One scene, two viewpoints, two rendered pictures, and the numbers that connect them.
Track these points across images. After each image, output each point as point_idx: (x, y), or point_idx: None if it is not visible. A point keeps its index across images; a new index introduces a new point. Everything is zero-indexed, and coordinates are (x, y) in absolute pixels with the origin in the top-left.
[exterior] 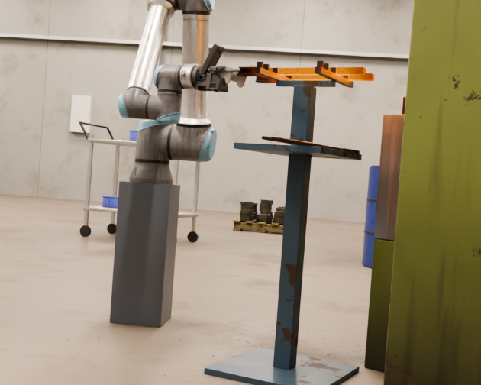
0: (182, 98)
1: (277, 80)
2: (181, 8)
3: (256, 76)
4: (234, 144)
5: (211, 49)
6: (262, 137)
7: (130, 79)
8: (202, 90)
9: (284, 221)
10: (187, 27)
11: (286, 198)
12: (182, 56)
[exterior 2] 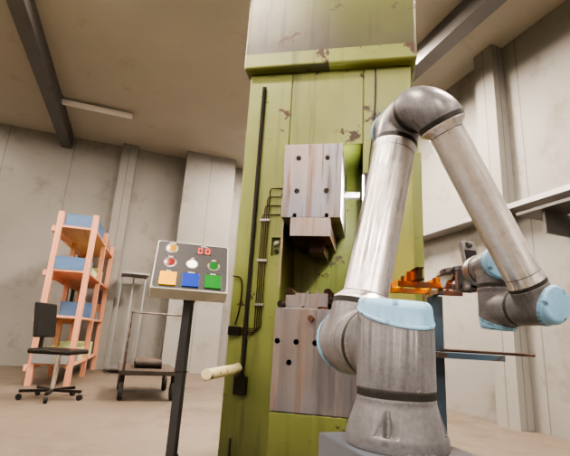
0: (391, 266)
1: (442, 289)
2: (417, 134)
3: (422, 273)
4: (505, 357)
5: (475, 247)
6: (535, 355)
7: (535, 258)
8: (473, 289)
9: (446, 422)
10: (412, 166)
11: (445, 399)
12: (403, 202)
